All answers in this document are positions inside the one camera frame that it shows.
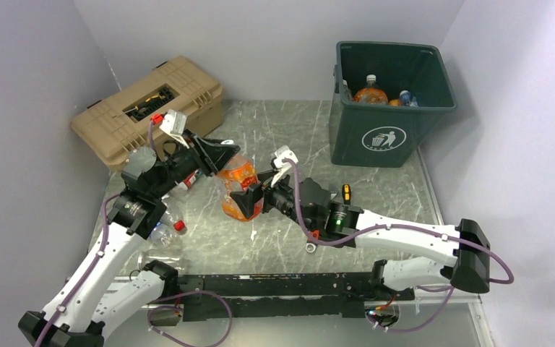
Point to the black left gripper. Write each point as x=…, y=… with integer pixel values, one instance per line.
x=214, y=154

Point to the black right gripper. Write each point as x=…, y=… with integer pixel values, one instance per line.
x=248, y=199

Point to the large orange label bottle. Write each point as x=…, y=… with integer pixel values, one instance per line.
x=237, y=176

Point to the red cap clear bottle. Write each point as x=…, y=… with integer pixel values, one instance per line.
x=190, y=180

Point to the crushed orange label jug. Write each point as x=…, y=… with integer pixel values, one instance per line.
x=371, y=93

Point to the small orange bottle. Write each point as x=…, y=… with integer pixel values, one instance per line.
x=395, y=102

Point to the crushed clear blue label bottle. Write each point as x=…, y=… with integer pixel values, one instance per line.
x=408, y=99

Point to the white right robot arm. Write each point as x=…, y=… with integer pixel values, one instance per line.
x=458, y=256

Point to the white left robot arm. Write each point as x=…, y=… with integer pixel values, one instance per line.
x=80, y=314

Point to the dark green trash bin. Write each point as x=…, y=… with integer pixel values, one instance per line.
x=372, y=135

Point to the tan plastic toolbox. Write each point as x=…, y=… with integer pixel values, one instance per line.
x=119, y=124

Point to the red label clear bottle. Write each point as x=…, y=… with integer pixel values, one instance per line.
x=173, y=218

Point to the yellow black screwdriver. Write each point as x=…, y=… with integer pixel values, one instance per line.
x=346, y=194

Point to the small blue label bottle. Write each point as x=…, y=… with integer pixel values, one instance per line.
x=162, y=236

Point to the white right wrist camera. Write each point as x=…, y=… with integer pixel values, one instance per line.
x=282, y=161

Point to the red handled adjustable wrench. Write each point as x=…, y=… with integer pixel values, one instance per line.
x=311, y=247

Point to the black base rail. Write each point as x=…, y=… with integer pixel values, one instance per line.
x=284, y=295

